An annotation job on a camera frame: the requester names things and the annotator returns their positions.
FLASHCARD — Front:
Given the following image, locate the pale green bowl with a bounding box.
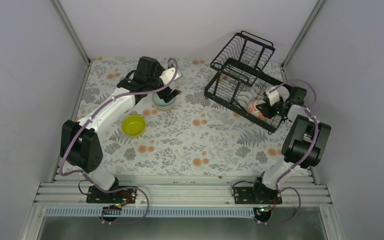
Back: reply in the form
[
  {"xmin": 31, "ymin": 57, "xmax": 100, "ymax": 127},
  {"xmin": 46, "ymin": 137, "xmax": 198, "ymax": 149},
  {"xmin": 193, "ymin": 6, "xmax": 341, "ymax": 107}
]
[{"xmin": 152, "ymin": 93, "xmax": 176, "ymax": 106}]

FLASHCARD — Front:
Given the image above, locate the red white patterned bowl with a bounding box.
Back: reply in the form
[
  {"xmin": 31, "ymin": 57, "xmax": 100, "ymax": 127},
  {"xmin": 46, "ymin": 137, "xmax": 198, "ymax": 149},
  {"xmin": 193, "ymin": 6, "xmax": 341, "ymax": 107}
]
[{"xmin": 247, "ymin": 99, "xmax": 266, "ymax": 120}]

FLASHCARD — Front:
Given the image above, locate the yellow-green bowl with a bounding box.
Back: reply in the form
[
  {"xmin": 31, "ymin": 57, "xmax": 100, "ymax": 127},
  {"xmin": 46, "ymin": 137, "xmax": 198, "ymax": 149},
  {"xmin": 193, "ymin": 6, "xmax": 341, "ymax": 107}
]
[{"xmin": 121, "ymin": 114, "xmax": 147, "ymax": 137}]

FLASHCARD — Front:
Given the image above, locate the black wire dish rack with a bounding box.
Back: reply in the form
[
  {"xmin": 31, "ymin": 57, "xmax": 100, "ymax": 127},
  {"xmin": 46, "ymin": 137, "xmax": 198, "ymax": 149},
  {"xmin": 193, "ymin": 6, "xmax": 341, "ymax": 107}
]
[{"xmin": 204, "ymin": 30, "xmax": 286, "ymax": 134}]

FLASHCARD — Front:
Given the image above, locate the beige patterned bowl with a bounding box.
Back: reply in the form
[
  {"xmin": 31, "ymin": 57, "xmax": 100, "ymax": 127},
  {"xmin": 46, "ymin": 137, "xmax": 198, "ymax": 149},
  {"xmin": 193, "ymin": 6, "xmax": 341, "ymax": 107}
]
[{"xmin": 155, "ymin": 104, "xmax": 175, "ymax": 112}]

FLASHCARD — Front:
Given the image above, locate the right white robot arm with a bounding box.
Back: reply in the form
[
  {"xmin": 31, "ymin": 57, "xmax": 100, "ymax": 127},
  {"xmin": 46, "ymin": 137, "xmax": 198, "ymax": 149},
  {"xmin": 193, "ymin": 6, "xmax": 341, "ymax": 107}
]
[{"xmin": 250, "ymin": 85, "xmax": 332, "ymax": 204}]

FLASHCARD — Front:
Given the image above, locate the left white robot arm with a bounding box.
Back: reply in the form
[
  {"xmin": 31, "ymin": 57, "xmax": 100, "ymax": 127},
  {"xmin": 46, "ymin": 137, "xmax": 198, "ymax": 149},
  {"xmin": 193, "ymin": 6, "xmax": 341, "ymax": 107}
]
[{"xmin": 58, "ymin": 56, "xmax": 182, "ymax": 203}]

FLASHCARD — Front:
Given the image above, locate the floral table mat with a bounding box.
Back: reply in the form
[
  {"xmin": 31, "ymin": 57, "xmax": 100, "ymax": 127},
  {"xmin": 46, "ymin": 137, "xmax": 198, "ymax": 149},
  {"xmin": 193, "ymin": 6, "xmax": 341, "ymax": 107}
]
[{"xmin": 61, "ymin": 56, "xmax": 309, "ymax": 177}]

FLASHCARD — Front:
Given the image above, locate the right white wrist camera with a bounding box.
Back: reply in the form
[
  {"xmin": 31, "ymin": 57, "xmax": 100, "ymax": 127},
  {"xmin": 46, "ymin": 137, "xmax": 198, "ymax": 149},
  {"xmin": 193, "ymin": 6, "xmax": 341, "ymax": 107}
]
[{"xmin": 264, "ymin": 90, "xmax": 280, "ymax": 106}]

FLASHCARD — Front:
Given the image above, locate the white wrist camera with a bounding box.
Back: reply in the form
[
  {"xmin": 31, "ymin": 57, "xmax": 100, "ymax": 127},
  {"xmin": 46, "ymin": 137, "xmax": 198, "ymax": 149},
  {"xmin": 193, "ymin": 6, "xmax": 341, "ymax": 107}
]
[
  {"xmin": 264, "ymin": 90, "xmax": 280, "ymax": 106},
  {"xmin": 159, "ymin": 67, "xmax": 182, "ymax": 86}
]

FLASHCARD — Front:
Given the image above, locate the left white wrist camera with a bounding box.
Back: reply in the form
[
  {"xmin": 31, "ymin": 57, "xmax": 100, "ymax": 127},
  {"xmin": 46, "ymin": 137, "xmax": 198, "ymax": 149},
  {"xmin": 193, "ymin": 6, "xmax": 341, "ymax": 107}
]
[{"xmin": 159, "ymin": 67, "xmax": 182, "ymax": 86}]

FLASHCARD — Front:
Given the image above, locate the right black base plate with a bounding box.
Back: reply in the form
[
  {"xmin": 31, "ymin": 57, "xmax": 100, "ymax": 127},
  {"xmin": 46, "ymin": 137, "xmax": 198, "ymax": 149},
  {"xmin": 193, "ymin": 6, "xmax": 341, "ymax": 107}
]
[{"xmin": 230, "ymin": 184, "xmax": 283, "ymax": 205}]

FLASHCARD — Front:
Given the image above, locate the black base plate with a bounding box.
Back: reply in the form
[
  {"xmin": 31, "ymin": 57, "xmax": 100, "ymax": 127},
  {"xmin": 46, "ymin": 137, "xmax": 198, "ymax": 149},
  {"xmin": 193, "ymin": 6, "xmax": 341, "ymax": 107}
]
[
  {"xmin": 85, "ymin": 186, "xmax": 137, "ymax": 205},
  {"xmin": 230, "ymin": 184, "xmax": 283, "ymax": 205}
]

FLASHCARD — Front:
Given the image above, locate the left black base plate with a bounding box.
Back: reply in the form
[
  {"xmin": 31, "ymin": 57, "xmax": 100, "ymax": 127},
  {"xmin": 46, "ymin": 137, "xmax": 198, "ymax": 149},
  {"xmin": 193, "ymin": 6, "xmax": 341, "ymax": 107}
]
[{"xmin": 85, "ymin": 186, "xmax": 137, "ymax": 205}]

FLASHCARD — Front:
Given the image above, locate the aluminium mounting rail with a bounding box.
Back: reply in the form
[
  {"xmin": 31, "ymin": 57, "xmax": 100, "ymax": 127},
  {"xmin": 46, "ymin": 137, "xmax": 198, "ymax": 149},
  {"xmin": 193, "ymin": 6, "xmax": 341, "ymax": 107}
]
[{"xmin": 33, "ymin": 176, "xmax": 332, "ymax": 218}]

